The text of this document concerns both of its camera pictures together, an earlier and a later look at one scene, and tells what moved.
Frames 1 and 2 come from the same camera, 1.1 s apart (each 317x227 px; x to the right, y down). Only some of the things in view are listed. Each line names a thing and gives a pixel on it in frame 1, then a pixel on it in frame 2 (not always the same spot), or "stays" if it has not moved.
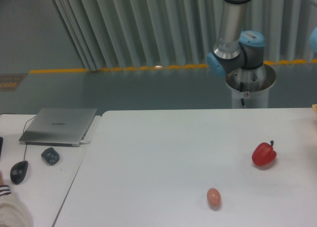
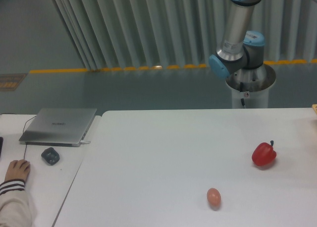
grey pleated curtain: [122, 28] stays
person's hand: [1, 181] to [19, 169]
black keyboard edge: [1, 143] stays
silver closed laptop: [61, 127] stays
